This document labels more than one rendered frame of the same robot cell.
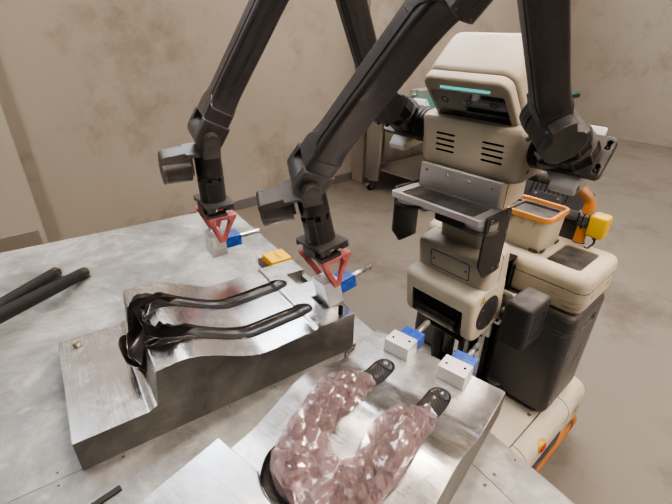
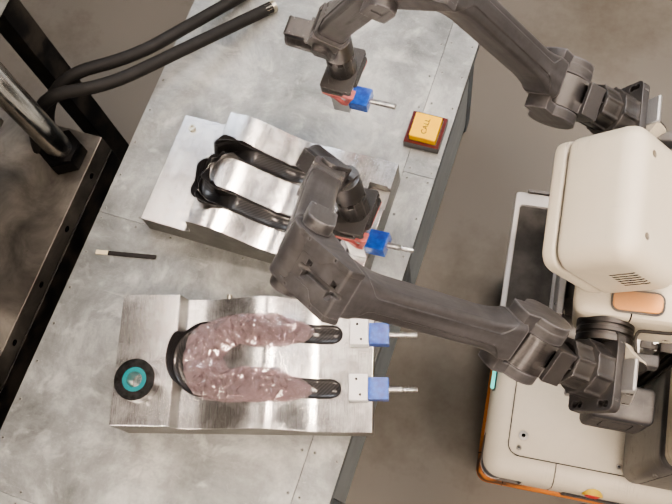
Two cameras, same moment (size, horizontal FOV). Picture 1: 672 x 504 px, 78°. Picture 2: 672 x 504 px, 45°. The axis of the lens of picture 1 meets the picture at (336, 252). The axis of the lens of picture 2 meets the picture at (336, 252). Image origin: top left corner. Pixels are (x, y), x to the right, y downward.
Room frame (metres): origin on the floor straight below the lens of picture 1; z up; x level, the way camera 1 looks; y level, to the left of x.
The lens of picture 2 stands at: (0.47, -0.52, 2.44)
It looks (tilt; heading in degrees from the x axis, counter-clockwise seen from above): 69 degrees down; 70
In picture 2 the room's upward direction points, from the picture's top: 18 degrees counter-clockwise
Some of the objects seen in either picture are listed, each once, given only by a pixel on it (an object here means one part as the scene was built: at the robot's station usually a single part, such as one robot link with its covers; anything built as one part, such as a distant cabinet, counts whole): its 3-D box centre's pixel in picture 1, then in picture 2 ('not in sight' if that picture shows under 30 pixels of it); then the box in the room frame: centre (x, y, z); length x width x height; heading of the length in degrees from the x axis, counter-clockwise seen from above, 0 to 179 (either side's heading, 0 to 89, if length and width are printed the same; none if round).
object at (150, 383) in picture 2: not in sight; (137, 380); (0.21, 0.05, 0.93); 0.08 x 0.08 x 0.04
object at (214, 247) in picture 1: (234, 237); (365, 99); (0.91, 0.25, 0.93); 0.13 x 0.05 x 0.05; 124
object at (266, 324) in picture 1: (218, 309); (269, 189); (0.64, 0.22, 0.92); 0.35 x 0.16 x 0.09; 125
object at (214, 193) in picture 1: (212, 191); (341, 62); (0.89, 0.28, 1.06); 0.10 x 0.07 x 0.07; 34
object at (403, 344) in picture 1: (412, 337); (384, 334); (0.64, -0.15, 0.85); 0.13 x 0.05 x 0.05; 142
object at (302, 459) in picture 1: (354, 426); (244, 356); (0.40, -0.03, 0.90); 0.26 x 0.18 x 0.08; 142
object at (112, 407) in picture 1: (211, 330); (268, 192); (0.64, 0.24, 0.87); 0.50 x 0.26 x 0.14; 125
